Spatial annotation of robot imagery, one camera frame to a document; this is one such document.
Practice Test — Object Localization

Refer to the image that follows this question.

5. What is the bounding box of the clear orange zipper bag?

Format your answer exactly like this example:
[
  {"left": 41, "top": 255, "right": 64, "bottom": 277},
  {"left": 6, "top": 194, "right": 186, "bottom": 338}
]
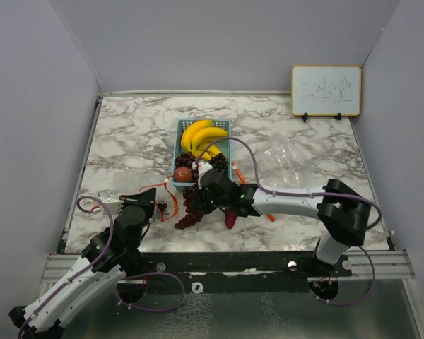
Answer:
[{"left": 138, "top": 176, "right": 179, "bottom": 222}]

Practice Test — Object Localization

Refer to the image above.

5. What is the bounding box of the red grape bunch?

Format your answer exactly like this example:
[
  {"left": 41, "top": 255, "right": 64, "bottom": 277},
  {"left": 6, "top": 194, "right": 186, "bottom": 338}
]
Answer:
[{"left": 175, "top": 187, "right": 203, "bottom": 230}]

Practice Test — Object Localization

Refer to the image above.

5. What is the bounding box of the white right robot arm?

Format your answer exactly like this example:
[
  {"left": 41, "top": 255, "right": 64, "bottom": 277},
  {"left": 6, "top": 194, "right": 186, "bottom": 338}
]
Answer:
[{"left": 193, "top": 169, "right": 371, "bottom": 276}]

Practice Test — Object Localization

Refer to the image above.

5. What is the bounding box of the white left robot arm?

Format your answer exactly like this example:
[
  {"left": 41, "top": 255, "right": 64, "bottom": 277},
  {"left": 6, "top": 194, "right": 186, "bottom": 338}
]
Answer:
[{"left": 8, "top": 188, "right": 156, "bottom": 338}]

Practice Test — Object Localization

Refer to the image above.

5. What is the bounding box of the black grape bunch in basket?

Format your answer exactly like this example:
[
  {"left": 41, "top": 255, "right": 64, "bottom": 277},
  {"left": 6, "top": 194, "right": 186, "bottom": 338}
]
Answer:
[{"left": 209, "top": 153, "right": 229, "bottom": 174}]

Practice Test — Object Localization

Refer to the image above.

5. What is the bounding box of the dark purple grape bunch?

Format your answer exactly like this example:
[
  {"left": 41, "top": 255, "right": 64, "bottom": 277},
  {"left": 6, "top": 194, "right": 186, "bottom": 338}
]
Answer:
[{"left": 174, "top": 152, "right": 198, "bottom": 175}]

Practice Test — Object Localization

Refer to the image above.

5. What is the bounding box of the light blue plastic basket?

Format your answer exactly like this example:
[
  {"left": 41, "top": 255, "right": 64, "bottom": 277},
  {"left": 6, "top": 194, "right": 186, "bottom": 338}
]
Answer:
[{"left": 172, "top": 118, "right": 232, "bottom": 177}]

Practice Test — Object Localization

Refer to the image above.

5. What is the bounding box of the yellow banana bunch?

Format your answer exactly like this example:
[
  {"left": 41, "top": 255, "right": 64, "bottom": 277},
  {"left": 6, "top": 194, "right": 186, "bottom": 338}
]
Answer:
[{"left": 180, "top": 119, "right": 229, "bottom": 161}]

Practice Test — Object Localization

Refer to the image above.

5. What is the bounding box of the small framed whiteboard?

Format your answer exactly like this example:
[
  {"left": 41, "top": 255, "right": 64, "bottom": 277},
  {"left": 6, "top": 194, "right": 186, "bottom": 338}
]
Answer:
[{"left": 291, "top": 64, "right": 362, "bottom": 121}]

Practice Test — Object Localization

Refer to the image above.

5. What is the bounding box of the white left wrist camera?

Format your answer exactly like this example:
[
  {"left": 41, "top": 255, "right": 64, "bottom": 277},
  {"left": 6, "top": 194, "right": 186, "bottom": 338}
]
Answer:
[{"left": 97, "top": 190, "right": 123, "bottom": 215}]

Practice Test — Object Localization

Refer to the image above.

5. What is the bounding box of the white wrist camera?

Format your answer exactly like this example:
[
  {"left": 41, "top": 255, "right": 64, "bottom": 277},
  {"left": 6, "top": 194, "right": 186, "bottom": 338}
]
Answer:
[
  {"left": 97, "top": 190, "right": 123, "bottom": 215},
  {"left": 192, "top": 160, "right": 213, "bottom": 182}
]

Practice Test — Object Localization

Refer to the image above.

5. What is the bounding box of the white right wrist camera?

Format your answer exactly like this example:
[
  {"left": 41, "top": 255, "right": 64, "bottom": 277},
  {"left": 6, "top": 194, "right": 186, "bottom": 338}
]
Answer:
[{"left": 192, "top": 160, "right": 213, "bottom": 182}]

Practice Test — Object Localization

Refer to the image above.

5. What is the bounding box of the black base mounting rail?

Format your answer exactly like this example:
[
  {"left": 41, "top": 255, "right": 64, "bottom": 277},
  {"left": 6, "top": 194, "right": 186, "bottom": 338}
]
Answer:
[{"left": 112, "top": 251, "right": 351, "bottom": 295}]

